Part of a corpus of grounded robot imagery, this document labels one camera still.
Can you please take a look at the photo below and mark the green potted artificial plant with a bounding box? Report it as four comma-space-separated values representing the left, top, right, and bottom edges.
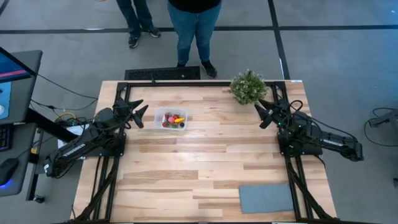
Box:
229, 68, 269, 106

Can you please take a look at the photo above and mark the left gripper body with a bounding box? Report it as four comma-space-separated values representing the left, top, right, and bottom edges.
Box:
114, 99, 145, 129

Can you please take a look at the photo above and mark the thin black cable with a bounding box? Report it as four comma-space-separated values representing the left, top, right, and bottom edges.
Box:
30, 98, 99, 112
36, 73, 99, 101

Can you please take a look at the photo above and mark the black floor cable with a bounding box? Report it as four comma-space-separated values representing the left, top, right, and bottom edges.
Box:
364, 107, 398, 147

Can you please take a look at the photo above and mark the computer monitor blue screen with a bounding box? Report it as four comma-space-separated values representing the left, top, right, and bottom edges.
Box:
0, 46, 37, 84

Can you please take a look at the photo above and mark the black computer mouse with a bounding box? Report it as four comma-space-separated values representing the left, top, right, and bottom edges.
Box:
0, 157, 19, 187

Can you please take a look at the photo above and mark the grey cloth mat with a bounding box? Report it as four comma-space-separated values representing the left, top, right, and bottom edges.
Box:
238, 183, 295, 215

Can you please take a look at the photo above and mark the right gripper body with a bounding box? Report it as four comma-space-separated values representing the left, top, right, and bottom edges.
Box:
260, 99, 296, 129

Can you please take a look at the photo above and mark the grey side desk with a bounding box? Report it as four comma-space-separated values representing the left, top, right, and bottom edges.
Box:
0, 49, 44, 197

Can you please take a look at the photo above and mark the person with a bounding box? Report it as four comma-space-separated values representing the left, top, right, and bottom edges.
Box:
167, 0, 223, 79
116, 0, 162, 49

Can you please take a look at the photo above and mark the small light blue display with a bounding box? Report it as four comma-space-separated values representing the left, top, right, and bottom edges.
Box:
0, 82, 12, 121

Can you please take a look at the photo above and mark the yellow cable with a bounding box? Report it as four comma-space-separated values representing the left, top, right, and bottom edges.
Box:
55, 111, 77, 122

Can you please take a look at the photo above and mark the black keyboard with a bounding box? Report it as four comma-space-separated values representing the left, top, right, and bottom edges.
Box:
0, 124, 14, 152

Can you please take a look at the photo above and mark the white box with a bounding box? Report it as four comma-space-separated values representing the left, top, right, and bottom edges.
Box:
57, 124, 91, 150

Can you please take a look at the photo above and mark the clear plastic tupperware container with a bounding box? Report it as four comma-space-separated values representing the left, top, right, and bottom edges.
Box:
154, 107, 189, 131

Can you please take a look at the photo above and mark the black floor grate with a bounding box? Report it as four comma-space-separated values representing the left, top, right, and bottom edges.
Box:
124, 65, 201, 81

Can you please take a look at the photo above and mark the grey floor device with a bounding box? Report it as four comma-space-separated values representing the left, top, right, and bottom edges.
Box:
369, 111, 398, 128

